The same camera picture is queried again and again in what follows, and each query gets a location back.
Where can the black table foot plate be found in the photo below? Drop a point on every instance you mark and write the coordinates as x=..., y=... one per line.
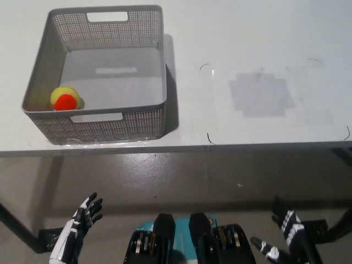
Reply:
x=49, y=237
x=317, y=231

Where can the grey perforated plastic basket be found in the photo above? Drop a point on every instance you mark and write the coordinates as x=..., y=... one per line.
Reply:
x=115, y=68

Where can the black metal table leg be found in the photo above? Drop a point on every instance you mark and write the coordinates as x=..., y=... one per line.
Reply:
x=19, y=226
x=342, y=224

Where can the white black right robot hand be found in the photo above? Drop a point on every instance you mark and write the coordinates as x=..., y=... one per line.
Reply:
x=298, y=242

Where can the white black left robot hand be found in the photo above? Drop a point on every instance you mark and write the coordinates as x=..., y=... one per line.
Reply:
x=68, y=236

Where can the black teal robot torso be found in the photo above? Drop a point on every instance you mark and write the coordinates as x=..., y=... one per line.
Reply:
x=165, y=236

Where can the orange and yellow tennis ball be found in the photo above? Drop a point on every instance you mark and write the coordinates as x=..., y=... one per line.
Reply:
x=66, y=100

